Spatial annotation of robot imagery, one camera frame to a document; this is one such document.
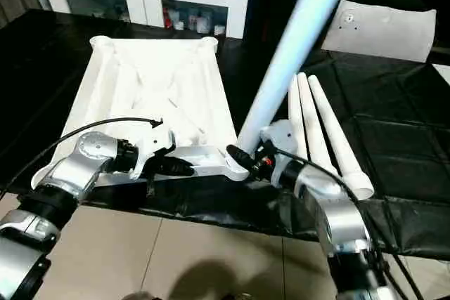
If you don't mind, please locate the white plastic table top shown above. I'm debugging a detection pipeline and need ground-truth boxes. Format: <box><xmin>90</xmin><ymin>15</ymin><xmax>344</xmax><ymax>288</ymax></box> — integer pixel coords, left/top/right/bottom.
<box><xmin>31</xmin><ymin>34</ymin><xmax>252</xmax><ymax>190</ymax></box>

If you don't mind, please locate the white plastic table leg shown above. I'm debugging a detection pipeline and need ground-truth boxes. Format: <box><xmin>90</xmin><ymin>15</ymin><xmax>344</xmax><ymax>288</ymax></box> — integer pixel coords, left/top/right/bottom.
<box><xmin>286</xmin><ymin>74</ymin><xmax>311</xmax><ymax>162</ymax></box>
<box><xmin>296</xmin><ymin>72</ymin><xmax>340</xmax><ymax>176</ymax></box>
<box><xmin>234</xmin><ymin>0</ymin><xmax>360</xmax><ymax>155</ymax></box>
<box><xmin>307</xmin><ymin>74</ymin><xmax>375</xmax><ymax>201</ymax></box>

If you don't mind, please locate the black work mat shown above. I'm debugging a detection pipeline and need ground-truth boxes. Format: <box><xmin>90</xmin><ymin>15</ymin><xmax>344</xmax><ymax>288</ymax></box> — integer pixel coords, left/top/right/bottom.
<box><xmin>0</xmin><ymin>8</ymin><xmax>450</xmax><ymax>260</ymax></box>

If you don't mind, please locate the white plastic bag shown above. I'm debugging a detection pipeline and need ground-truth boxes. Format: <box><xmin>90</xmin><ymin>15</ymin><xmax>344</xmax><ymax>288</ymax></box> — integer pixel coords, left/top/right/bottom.
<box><xmin>319</xmin><ymin>0</ymin><xmax>437</xmax><ymax>64</ymax></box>

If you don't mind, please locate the flat white board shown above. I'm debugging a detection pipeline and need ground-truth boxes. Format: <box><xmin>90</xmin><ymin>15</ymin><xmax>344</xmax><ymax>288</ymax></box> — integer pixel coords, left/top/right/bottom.
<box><xmin>435</xmin><ymin>63</ymin><xmax>450</xmax><ymax>87</ymax></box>

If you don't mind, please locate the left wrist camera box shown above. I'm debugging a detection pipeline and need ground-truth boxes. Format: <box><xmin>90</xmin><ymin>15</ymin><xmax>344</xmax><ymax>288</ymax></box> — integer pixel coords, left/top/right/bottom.
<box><xmin>132</xmin><ymin>125</ymin><xmax>177</xmax><ymax>179</ymax></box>

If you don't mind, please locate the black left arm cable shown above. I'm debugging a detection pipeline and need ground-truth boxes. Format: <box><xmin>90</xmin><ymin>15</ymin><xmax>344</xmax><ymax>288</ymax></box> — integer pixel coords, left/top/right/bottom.
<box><xmin>0</xmin><ymin>117</ymin><xmax>165</xmax><ymax>197</ymax></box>

